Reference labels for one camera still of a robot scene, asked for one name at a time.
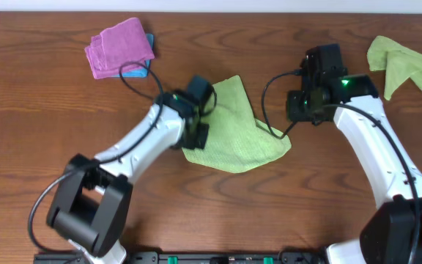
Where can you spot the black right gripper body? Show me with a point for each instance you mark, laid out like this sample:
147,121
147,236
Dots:
297,106

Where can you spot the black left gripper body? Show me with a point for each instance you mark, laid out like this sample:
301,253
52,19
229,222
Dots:
198,136

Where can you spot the light green cloth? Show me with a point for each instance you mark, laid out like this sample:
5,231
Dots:
237,141

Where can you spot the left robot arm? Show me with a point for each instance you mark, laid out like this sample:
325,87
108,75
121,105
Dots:
89,208

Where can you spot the crumpled green cloth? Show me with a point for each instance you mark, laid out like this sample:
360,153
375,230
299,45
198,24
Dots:
399,63

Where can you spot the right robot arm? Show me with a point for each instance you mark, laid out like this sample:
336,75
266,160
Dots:
352,103

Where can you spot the folded purple cloth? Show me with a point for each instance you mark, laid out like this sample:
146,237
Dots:
114,46

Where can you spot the folded blue cloth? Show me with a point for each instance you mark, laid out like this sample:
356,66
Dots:
140,72

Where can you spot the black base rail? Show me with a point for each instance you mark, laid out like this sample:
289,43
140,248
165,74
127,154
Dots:
158,258

